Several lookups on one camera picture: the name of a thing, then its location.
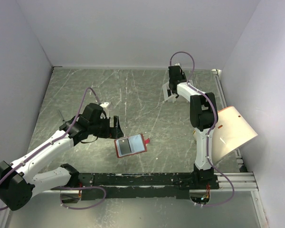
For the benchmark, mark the white orange lamp shade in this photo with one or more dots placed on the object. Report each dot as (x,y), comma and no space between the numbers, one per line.
(230,132)

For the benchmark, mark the red leather card holder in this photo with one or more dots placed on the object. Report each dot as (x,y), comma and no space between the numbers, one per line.
(137,142)

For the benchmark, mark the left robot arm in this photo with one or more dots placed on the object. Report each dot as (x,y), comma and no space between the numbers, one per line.
(21,179)

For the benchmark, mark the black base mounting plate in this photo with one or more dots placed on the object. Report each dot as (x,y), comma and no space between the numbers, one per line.
(149,185)

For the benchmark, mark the white plastic card tray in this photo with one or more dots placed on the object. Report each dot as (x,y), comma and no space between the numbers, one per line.
(184,92)

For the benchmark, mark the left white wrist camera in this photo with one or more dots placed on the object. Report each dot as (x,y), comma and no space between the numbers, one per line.
(107,106)

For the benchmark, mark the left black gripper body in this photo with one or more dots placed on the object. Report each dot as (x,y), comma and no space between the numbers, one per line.
(101,128)

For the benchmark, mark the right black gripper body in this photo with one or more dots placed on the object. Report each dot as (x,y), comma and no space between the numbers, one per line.
(183,77)

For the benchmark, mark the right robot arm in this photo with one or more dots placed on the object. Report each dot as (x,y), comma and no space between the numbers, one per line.
(203,118)

